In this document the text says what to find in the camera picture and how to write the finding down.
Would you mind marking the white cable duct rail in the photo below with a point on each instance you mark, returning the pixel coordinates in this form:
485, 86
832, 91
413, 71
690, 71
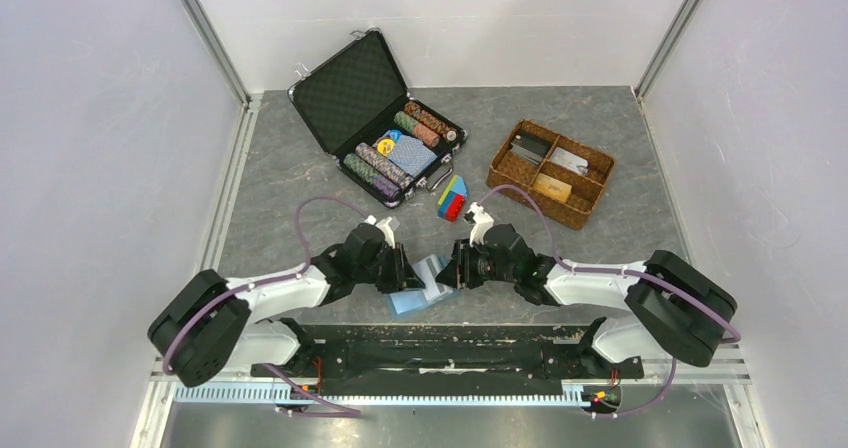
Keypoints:
281, 394

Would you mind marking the colourful toy brick block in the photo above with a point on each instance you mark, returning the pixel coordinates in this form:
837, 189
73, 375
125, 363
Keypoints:
453, 199

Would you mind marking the green purple chip stack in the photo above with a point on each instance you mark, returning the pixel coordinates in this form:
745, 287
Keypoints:
371, 176

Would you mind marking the gold VIP card stack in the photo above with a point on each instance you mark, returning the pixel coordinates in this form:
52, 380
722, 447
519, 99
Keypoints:
552, 187

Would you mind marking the brown orange chip stack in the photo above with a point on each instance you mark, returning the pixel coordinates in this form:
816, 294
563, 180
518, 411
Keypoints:
431, 121

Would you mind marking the woven wicker basket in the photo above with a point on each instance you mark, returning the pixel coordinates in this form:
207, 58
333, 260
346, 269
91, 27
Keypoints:
507, 168

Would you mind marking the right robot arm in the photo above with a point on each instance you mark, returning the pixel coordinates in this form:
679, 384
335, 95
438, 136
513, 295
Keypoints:
671, 308

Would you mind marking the yellow dealer chip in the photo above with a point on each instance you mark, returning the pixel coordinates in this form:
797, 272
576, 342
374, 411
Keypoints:
385, 146

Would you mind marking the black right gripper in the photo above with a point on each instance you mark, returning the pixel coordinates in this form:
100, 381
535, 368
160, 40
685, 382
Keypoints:
459, 269

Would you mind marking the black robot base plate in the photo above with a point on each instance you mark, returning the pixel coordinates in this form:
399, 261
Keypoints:
451, 360

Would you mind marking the blue card holder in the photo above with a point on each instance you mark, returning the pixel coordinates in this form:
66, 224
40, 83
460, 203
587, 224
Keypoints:
405, 303

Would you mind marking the blue playing card deck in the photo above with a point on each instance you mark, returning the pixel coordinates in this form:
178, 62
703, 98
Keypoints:
411, 155

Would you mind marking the grey striped card in sleeve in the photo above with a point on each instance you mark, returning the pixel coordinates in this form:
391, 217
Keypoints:
431, 267

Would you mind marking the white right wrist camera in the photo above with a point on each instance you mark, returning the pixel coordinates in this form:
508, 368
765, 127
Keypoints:
480, 222

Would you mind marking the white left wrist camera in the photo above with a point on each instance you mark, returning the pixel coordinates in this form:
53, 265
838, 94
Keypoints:
387, 226

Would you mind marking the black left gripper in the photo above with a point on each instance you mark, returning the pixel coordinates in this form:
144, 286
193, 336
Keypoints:
403, 275

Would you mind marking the black poker chip case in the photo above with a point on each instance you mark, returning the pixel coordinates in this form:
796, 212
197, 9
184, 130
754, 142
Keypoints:
352, 98

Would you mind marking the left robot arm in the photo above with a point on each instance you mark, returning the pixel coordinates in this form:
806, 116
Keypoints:
216, 323

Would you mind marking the green pink chip stack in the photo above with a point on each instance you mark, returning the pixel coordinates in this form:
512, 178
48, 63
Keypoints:
417, 129

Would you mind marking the dark card stack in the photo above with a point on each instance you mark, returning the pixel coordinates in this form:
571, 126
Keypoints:
530, 147

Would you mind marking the white card stack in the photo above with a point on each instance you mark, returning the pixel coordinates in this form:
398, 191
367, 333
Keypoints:
570, 161

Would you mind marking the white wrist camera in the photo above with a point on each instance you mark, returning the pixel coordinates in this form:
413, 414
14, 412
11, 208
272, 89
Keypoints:
387, 226
480, 222

